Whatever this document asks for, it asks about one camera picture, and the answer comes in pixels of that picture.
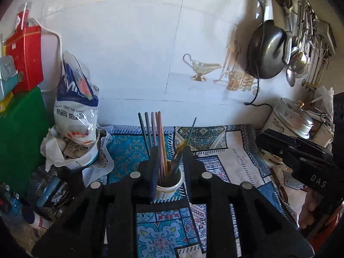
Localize white rice cooker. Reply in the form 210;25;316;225
261;98;314;139

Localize hanging steel ladle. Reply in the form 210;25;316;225
286;68;296;87

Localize hanging scissors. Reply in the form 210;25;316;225
280;0;293;30

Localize patterned blue table mat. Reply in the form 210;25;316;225
104;125;308;257

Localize black hanging wok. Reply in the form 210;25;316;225
247;20;286;79

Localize white ribbed ceramic cup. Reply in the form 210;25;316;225
155;160;184;200

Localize red tin box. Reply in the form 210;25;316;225
5;26;44;94

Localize teal tissue box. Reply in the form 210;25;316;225
0;55;18;101

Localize grey chopstick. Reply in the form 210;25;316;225
138;112;151;157

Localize pink chopstick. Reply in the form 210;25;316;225
157;111;168;177

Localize green storage box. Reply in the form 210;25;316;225
0;87;50;195

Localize right human hand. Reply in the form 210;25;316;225
298;188;323;229

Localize white blue plastic bag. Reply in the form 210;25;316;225
53;51;99;145

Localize hanging slotted ladle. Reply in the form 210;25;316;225
289;1;307;73

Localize gold spoon in cup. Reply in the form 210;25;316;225
173;118;197;165

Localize red white can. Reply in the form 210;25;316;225
15;2;31;31

